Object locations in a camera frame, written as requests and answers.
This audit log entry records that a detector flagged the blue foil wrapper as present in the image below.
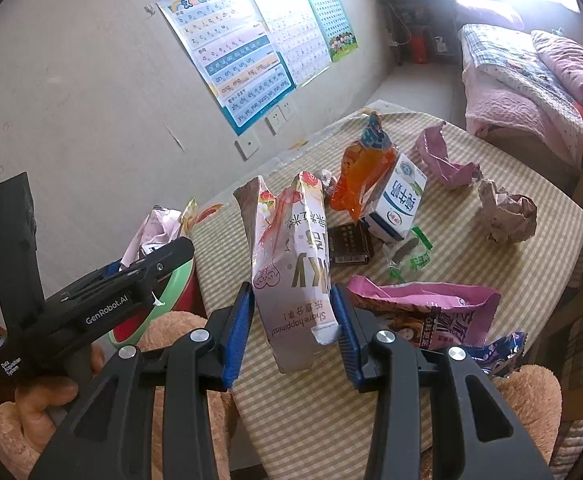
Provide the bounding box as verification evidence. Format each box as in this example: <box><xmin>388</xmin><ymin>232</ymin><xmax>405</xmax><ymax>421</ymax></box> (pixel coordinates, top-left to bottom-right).
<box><xmin>462</xmin><ymin>330</ymin><xmax>527</xmax><ymax>377</ymax></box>

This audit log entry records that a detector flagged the pink portrait snack bag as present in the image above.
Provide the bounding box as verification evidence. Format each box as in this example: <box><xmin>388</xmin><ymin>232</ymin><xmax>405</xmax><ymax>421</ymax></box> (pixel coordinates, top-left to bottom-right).
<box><xmin>348</xmin><ymin>275</ymin><xmax>502</xmax><ymax>350</ymax></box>

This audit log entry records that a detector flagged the pink trash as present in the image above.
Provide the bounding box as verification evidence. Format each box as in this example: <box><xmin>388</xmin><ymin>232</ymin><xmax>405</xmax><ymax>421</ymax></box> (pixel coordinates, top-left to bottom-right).
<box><xmin>120</xmin><ymin>206</ymin><xmax>181</xmax><ymax>268</ymax></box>

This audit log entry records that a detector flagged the clear green wrapper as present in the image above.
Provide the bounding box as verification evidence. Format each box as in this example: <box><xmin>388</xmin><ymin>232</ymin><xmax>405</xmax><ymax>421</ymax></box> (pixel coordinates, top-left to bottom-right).
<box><xmin>383</xmin><ymin>226</ymin><xmax>433</xmax><ymax>283</ymax></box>

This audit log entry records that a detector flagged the pink paper ball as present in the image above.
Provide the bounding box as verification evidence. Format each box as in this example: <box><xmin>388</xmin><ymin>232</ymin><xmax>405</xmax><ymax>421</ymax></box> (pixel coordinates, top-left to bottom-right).
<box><xmin>478</xmin><ymin>180</ymin><xmax>538</xmax><ymax>245</ymax></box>

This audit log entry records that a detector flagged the dark brown snack packet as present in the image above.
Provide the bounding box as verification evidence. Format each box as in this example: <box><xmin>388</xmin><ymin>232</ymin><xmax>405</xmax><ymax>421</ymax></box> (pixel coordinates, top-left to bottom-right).
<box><xmin>327</xmin><ymin>222</ymin><xmax>374</xmax><ymax>266</ymax></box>

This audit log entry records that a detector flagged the white blue milk carton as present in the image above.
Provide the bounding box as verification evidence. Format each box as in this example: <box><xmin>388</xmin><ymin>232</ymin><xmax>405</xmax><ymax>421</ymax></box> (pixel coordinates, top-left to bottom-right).
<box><xmin>362</xmin><ymin>154</ymin><xmax>427</xmax><ymax>244</ymax></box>

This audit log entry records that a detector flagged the pink white snack bag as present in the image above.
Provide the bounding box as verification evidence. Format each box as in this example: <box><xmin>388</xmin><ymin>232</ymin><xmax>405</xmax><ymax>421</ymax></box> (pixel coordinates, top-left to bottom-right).
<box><xmin>234</xmin><ymin>171</ymin><xmax>340</xmax><ymax>374</ymax></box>

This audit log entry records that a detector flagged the orange snack bag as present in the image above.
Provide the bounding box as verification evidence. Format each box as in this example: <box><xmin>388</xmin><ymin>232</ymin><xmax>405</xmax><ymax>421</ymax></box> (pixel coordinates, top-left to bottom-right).
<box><xmin>329</xmin><ymin>110</ymin><xmax>398</xmax><ymax>222</ymax></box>

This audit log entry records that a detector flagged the pink plastic wrapper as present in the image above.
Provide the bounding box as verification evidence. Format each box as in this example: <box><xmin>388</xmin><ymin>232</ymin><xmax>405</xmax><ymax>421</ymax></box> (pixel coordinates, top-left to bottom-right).
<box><xmin>415</xmin><ymin>122</ymin><xmax>482</xmax><ymax>190</ymax></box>

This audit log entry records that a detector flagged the green red trash bin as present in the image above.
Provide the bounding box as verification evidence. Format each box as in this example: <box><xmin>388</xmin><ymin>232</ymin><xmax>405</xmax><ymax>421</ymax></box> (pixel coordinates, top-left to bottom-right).
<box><xmin>108</xmin><ymin>260</ymin><xmax>202</xmax><ymax>350</ymax></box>

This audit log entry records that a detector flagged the person's left hand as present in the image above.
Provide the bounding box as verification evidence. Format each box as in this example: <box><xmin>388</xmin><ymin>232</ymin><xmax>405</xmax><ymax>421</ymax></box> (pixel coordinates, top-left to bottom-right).
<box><xmin>14</xmin><ymin>341</ymin><xmax>107</xmax><ymax>456</ymax></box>

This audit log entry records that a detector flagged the checkered tablecloth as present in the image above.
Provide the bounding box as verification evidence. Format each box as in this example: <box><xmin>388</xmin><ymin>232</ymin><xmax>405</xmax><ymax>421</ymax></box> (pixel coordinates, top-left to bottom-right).
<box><xmin>188</xmin><ymin>109</ymin><xmax>583</xmax><ymax>480</ymax></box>

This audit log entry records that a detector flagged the bed with pink blankets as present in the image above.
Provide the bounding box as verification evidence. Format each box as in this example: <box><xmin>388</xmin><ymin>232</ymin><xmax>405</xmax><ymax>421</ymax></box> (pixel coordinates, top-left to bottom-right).
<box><xmin>459</xmin><ymin>24</ymin><xmax>583</xmax><ymax>168</ymax></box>

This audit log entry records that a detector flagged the pink folded quilt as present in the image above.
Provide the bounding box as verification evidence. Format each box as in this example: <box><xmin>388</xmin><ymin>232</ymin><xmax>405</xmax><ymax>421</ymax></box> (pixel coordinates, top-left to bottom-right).
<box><xmin>531</xmin><ymin>30</ymin><xmax>583</xmax><ymax>106</ymax></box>

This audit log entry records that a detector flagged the checkered blue bedspread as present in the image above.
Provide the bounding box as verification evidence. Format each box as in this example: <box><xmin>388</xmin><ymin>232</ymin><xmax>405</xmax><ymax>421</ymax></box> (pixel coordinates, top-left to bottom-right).
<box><xmin>459</xmin><ymin>24</ymin><xmax>583</xmax><ymax>167</ymax></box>

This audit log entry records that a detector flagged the red bin under shelf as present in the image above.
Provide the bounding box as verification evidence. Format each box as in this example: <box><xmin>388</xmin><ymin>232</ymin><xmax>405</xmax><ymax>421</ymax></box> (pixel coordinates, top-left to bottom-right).
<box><xmin>410</xmin><ymin>26</ymin><xmax>428</xmax><ymax>64</ymax></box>

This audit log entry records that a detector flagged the dark bedside shelf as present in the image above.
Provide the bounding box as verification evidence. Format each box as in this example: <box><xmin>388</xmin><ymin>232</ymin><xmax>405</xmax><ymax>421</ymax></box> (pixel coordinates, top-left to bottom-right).
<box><xmin>376</xmin><ymin>0</ymin><xmax>462</xmax><ymax>66</ymax></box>

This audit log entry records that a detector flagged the white wall switch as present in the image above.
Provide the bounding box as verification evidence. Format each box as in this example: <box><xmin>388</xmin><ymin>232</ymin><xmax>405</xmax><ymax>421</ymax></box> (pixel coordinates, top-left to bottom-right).
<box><xmin>235</xmin><ymin>130</ymin><xmax>260</xmax><ymax>160</ymax></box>

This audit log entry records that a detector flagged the white wall socket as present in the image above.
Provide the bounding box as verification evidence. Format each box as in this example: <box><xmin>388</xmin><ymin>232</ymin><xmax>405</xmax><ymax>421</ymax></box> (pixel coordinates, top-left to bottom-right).
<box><xmin>266</xmin><ymin>100</ymin><xmax>297</xmax><ymax>136</ymax></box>

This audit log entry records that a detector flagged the blue pinyin wall poster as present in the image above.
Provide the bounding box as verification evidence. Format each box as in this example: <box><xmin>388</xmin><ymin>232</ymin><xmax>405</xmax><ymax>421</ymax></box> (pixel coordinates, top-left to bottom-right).
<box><xmin>157</xmin><ymin>0</ymin><xmax>295</xmax><ymax>136</ymax></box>

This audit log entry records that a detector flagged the white chart wall poster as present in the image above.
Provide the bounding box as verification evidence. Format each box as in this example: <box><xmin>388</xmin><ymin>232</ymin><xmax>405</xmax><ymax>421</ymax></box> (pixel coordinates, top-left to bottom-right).
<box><xmin>254</xmin><ymin>0</ymin><xmax>331</xmax><ymax>87</ymax></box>

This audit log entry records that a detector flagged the green number wall poster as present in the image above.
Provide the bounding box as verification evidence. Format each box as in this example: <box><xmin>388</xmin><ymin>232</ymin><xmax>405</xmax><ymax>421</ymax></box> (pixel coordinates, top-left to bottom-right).
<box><xmin>308</xmin><ymin>0</ymin><xmax>357</xmax><ymax>62</ymax></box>

